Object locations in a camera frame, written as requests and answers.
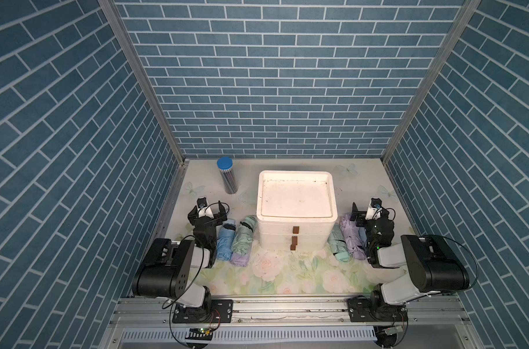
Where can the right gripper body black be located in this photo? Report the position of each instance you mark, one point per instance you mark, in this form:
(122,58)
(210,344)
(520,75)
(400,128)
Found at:
(371,222)

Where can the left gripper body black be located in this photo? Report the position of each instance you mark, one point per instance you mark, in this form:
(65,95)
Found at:
(205,218)

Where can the blue umbrella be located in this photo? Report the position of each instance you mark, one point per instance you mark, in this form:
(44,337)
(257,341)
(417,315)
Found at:
(225,239)

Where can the purple umbrella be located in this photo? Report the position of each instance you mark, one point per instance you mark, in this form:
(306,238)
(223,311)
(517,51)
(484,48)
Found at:
(240,260)
(354,237)

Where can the green umbrella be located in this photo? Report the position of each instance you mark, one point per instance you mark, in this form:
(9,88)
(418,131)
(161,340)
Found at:
(338,245)
(244,236)

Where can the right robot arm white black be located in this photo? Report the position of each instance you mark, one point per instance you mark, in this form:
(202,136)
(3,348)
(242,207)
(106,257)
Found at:
(430,264)

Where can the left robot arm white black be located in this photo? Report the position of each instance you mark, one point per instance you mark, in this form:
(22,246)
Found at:
(164,270)

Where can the white plastic drawer cabinet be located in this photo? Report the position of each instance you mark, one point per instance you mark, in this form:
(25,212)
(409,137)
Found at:
(296,210)

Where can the pencil tube blue lid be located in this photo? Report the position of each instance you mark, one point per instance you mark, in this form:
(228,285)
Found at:
(225,166)

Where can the floral table mat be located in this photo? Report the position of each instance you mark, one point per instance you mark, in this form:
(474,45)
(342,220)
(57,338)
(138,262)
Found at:
(277,272)

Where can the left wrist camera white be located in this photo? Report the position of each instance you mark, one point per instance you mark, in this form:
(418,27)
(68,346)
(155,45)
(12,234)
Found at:
(204,208)

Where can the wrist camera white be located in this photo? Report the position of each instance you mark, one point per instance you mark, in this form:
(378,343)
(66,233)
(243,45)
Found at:
(374,209)
(204,208)

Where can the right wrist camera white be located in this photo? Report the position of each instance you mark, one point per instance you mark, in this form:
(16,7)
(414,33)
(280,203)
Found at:
(374,209)

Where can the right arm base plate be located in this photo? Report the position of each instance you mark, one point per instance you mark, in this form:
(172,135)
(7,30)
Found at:
(363,309)

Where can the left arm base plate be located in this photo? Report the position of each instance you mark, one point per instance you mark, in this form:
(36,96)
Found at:
(214,311)

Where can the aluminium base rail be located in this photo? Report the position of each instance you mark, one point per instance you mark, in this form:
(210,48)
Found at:
(294,321)

